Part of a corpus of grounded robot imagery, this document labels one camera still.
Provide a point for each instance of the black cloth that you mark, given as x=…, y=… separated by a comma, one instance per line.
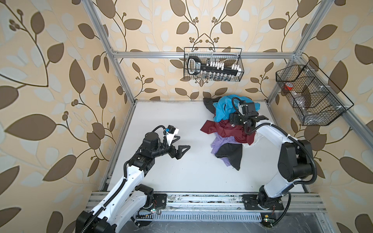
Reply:
x=232, y=152

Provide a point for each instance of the aluminium frame post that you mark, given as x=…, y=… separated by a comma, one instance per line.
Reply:
x=91, y=12

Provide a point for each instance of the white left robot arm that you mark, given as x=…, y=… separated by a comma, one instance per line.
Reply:
x=129, y=195

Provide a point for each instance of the white cloth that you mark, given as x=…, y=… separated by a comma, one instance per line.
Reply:
x=258, y=136

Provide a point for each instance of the black wire basket right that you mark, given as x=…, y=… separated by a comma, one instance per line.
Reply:
x=325, y=100

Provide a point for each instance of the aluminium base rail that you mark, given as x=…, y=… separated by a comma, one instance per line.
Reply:
x=226, y=207

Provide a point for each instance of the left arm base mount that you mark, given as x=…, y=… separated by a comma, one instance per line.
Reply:
x=155, y=201

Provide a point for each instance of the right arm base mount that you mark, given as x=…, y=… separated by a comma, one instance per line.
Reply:
x=261, y=202

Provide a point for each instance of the maroon cloth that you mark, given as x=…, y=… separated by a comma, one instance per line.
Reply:
x=225, y=129

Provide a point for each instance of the red capped clear bottle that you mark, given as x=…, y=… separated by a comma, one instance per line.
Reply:
x=297, y=100

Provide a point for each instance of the black wire basket back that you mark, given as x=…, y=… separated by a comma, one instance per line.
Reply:
x=216, y=54

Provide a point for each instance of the turquoise mesh cloth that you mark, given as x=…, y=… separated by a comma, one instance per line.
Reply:
x=224, y=107

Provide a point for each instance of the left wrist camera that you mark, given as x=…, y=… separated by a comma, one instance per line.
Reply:
x=171, y=134

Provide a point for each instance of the purple cloth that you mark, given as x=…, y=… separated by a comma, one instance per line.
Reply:
x=218, y=142

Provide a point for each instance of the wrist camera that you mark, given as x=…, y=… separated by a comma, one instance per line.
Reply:
x=171, y=134
x=248, y=109

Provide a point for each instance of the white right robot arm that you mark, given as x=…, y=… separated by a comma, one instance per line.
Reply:
x=295, y=165

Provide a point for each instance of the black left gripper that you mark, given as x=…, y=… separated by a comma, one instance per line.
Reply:
x=178, y=154

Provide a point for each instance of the black tool in basket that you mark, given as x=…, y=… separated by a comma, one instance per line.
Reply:
x=196, y=66

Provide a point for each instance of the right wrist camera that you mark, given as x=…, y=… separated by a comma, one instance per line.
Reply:
x=248, y=109

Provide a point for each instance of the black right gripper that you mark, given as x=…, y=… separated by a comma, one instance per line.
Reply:
x=235, y=115

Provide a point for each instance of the black wire basket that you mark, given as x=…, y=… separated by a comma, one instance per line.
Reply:
x=216, y=54
x=325, y=100

